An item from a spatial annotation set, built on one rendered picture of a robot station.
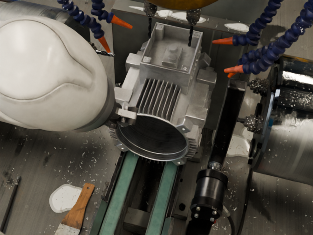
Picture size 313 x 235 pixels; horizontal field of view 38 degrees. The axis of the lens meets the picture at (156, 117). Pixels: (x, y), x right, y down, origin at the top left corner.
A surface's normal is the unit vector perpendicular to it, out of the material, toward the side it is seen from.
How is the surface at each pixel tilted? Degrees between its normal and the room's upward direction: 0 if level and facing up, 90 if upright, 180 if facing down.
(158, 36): 90
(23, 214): 0
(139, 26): 90
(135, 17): 90
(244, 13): 90
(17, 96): 51
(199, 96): 0
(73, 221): 0
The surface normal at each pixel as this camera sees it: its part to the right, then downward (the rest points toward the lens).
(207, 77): 0.04, -0.59
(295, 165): -0.24, 0.67
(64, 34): 0.72, -0.58
